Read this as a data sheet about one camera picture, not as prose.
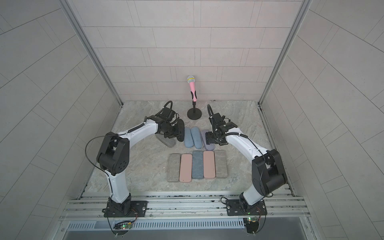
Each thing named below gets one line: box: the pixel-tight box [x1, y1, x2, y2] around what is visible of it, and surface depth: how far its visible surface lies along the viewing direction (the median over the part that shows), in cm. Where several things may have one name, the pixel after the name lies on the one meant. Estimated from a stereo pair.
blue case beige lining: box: [190, 126, 204, 150], surface depth 96 cm
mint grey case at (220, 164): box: [214, 150, 228, 179], surface depth 84 cm
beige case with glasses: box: [155, 133, 177, 148], surface depth 93 cm
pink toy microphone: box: [187, 75, 197, 102], surface depth 96 cm
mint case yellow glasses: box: [167, 153, 181, 183], surface depth 83 cm
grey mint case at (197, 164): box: [192, 150, 204, 179], surface depth 84 cm
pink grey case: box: [203, 150, 216, 179], surface depth 85 cm
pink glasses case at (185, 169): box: [179, 154, 193, 183], surface depth 83 cm
